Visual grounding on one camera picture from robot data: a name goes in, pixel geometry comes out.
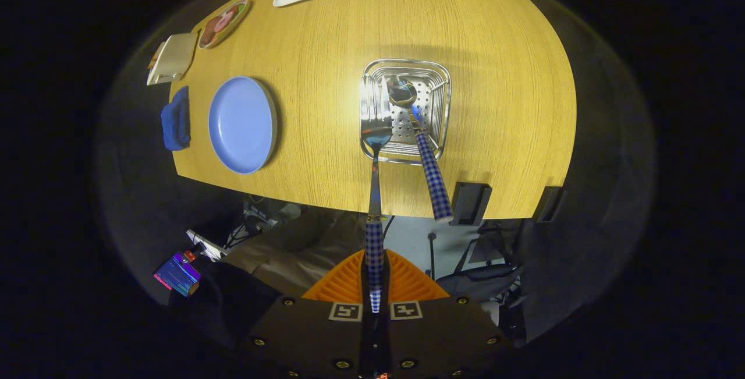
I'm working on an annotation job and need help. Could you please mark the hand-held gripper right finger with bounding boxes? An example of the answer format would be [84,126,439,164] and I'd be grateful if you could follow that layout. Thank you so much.
[372,249,519,379]

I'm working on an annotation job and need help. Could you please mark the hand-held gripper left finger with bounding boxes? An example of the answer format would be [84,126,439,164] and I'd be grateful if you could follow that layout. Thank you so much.
[236,249,376,379]

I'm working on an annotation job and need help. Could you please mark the fork with checked blue handle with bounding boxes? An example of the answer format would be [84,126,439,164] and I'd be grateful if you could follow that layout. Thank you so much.
[360,74,394,314]

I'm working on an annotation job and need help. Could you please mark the spoon with checked blue handle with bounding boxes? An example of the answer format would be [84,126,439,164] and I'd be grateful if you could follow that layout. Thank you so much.
[388,75,454,223]

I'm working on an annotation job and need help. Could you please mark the dark chair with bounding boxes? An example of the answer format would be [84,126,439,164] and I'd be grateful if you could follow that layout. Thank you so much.
[435,222,524,310]

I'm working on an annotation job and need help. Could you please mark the person's beige trousers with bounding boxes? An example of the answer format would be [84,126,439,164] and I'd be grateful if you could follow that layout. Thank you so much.
[224,210,373,298]

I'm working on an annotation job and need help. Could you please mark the white object under table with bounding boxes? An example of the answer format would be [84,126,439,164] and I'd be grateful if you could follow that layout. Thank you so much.
[186,229,229,262]

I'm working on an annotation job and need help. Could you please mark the device with colourful screen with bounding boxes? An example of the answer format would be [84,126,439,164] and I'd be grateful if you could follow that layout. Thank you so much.
[154,253,202,297]

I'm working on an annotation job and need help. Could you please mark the blue plate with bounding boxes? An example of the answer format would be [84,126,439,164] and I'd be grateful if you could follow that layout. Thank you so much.
[208,76,278,175]

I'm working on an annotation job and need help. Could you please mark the blue folded cloth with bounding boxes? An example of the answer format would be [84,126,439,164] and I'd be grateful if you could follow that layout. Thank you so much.
[161,86,191,151]

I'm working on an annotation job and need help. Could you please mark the white toaster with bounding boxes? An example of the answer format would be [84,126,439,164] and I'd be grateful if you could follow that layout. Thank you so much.
[147,33,198,86]

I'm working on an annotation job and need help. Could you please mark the plate of food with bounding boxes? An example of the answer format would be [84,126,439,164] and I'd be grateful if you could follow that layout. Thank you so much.
[198,0,251,49]

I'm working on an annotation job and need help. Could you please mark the black table bracket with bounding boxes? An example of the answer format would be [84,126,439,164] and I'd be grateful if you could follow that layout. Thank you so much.
[533,186,564,224]
[450,182,492,226]

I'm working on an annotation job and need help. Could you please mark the metal wire basket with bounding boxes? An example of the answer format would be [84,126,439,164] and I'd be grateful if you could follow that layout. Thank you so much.
[359,59,452,165]

